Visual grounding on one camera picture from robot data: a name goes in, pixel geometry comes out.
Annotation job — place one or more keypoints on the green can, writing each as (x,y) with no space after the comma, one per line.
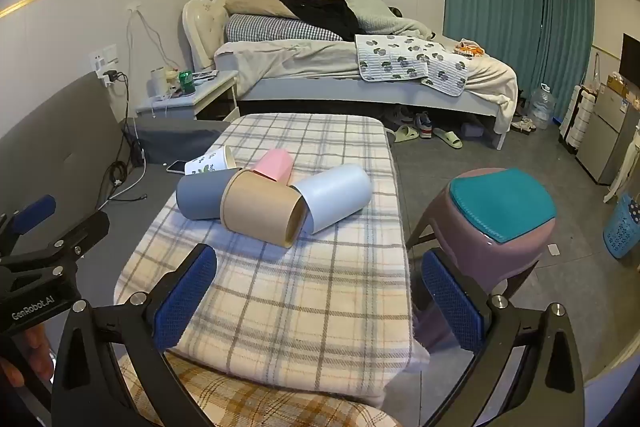
(186,83)

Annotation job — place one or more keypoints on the silver fridge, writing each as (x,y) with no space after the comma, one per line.
(607,137)

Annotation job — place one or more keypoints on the grey sofa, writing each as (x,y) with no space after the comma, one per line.
(75,117)

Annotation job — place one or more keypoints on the green slipper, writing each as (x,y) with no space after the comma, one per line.
(447,138)
(405,134)

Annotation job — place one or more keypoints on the white wall switch plate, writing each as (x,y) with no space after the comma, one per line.
(104,54)

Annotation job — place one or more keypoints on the person's left hand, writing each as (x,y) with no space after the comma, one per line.
(40,352)

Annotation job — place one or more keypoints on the grey nightstand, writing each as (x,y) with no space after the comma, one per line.
(210,93)

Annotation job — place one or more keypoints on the pink cup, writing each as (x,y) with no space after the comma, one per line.
(272,164)

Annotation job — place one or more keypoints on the beige bed sheet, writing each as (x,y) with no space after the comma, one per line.
(300,57)

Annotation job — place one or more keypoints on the pair of sneakers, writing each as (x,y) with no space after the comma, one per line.
(424,124)

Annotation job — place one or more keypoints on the smartphone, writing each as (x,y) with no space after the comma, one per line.
(176,166)

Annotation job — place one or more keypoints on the black clothing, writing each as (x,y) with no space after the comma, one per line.
(320,14)

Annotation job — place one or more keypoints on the leaf-print striped mat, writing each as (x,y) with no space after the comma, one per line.
(400,59)

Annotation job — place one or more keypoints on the white jar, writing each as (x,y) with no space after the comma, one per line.
(159,82)

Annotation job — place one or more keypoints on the grey-blue cup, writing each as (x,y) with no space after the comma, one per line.
(200,199)

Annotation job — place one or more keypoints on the teal seat cushion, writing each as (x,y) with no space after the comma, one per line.
(500,207)

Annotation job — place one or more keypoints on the beige plaid blanket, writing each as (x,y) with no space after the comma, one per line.
(300,307)

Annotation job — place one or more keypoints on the pale green quilt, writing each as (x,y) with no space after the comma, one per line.
(385,14)

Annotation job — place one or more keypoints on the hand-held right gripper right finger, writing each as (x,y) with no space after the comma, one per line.
(452,302)

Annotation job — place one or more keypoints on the purple box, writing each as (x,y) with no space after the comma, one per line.
(472,130)

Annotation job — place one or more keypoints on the white sandals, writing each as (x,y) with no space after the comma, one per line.
(522,125)

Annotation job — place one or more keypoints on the white leaf-print cup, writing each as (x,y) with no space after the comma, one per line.
(207,162)

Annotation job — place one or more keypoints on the large water bottle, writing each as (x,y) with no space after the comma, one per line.
(540,109)

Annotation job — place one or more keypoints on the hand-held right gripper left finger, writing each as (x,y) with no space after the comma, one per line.
(184,299)

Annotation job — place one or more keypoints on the blue laundry basket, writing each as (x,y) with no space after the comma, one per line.
(622,229)

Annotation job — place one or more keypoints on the wall socket with black charger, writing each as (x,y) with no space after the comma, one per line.
(110,78)

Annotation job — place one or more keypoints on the orange and white packet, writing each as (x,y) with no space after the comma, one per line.
(470,48)

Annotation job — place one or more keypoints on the narrow teal curtain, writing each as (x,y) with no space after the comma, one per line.
(567,32)

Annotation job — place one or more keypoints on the tan cup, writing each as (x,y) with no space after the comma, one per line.
(255,207)

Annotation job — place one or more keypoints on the light blue cup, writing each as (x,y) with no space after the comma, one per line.
(335,197)

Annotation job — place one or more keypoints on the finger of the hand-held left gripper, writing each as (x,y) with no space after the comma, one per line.
(75,237)
(34,212)

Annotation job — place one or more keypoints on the orange plaid cloth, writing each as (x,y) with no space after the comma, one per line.
(240,407)

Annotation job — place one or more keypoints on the cardboard box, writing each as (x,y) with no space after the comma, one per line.
(619,86)

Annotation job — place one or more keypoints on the purple plastic stool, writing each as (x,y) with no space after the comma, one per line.
(465,252)

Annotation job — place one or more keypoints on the black television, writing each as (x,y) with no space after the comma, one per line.
(631,57)

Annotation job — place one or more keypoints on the grey bed with white headboard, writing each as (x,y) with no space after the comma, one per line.
(350,93)

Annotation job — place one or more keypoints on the checked pillow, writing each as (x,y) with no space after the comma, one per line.
(270,28)

